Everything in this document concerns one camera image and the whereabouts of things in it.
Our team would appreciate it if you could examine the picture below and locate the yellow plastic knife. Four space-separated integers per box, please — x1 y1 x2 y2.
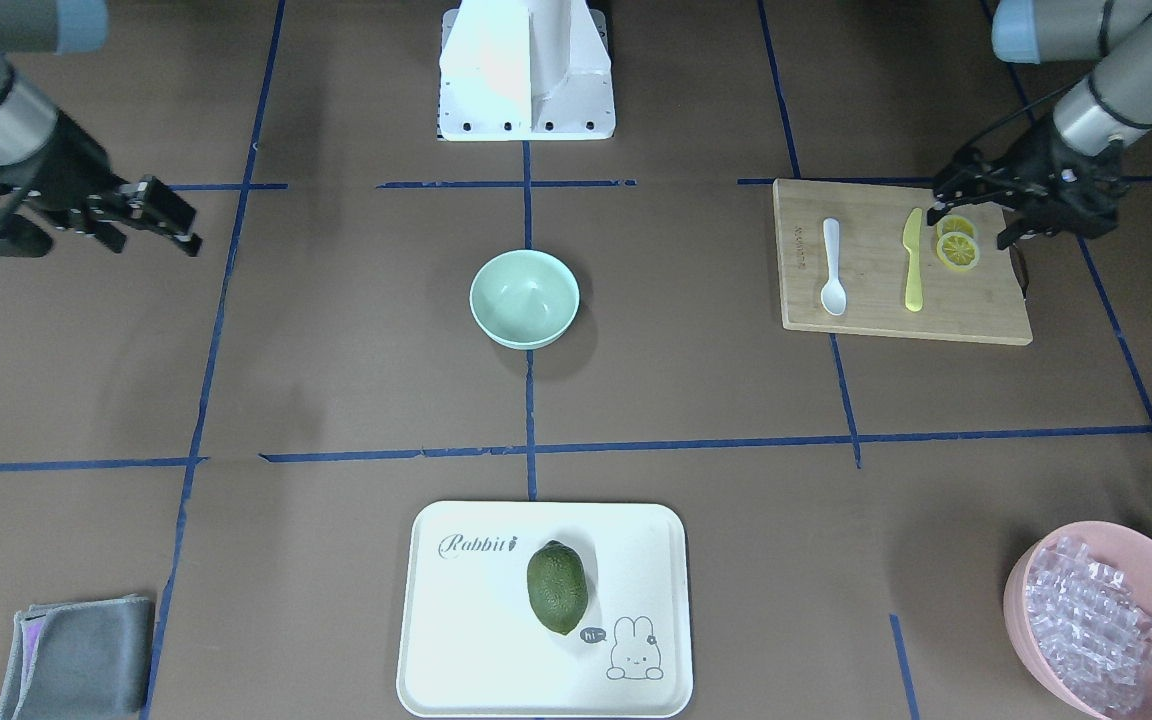
901 209 925 313

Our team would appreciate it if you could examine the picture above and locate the lower lemon slice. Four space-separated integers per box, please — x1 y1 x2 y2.
934 232 980 272

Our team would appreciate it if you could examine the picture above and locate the white spoon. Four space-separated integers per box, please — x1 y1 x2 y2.
819 217 847 316

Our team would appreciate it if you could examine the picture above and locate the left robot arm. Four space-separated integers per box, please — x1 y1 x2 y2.
925 1 1152 249

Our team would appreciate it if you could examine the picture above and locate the green avocado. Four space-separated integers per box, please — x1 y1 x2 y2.
526 539 590 635

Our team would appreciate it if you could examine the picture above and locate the lemon slice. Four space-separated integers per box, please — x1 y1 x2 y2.
934 214 977 240
934 232 980 272

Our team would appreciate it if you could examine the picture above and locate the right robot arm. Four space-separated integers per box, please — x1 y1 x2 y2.
0 1 202 258

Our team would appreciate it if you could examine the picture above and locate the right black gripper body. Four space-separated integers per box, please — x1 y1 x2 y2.
0 111 143 258

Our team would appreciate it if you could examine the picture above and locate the pink bowl with ice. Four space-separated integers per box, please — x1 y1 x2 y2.
1002 521 1152 719

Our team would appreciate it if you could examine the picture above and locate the grey folded cloth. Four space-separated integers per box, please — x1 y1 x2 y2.
0 594 154 719

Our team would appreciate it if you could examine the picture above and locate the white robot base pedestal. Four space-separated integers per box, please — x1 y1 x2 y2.
435 1 617 142

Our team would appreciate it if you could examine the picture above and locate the upper lemon slice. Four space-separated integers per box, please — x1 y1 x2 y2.
934 214 977 240

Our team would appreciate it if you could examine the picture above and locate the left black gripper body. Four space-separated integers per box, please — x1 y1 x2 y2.
950 119 1130 240

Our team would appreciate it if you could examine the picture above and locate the bamboo cutting board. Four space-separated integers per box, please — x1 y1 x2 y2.
772 179 1033 346

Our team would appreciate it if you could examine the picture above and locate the light green bowl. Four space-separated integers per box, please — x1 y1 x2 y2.
468 249 581 351

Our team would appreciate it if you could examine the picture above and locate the white rabbit tray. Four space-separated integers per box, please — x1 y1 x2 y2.
396 501 694 719

